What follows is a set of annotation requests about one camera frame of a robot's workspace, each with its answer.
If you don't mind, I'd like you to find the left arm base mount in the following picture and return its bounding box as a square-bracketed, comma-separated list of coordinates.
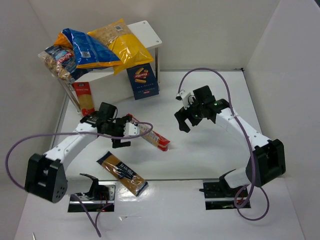
[66, 173, 117, 213]

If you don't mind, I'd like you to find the red spaghetti pack with barcode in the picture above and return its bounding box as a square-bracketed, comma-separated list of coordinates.
[138, 123, 170, 152]

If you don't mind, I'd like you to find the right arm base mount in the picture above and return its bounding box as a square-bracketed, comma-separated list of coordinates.
[199, 180, 240, 211]

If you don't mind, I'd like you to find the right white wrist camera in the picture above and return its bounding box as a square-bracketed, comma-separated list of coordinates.
[175, 90, 195, 110]

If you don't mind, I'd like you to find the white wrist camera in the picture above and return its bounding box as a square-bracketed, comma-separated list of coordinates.
[123, 122, 140, 137]
[175, 90, 195, 110]

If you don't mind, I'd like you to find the white two-tier shelf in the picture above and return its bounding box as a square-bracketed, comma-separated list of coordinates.
[58, 20, 163, 111]

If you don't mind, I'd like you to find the black La Sicilia spaghetti pack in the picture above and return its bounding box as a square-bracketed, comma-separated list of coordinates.
[96, 151, 148, 197]

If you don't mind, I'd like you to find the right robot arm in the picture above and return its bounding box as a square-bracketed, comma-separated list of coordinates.
[174, 85, 286, 192]

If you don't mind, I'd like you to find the clear fusilli pasta bag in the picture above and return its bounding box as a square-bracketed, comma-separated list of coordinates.
[38, 45, 76, 84]

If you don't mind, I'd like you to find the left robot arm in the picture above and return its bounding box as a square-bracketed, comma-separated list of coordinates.
[24, 102, 140, 203]

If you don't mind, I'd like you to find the dark blue Barilla pasta box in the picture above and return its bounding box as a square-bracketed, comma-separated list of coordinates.
[126, 63, 159, 100]

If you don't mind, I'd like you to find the blue and orange pasta bag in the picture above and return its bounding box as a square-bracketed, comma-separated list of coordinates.
[54, 28, 123, 69]

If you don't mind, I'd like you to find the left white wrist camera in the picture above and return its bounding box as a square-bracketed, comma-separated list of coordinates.
[123, 122, 140, 137]

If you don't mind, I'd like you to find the red spaghetti pack on shelf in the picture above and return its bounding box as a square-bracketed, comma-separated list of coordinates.
[72, 82, 95, 117]

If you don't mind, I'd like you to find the yellow pasta bag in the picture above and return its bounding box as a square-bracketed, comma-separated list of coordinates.
[87, 19, 154, 75]

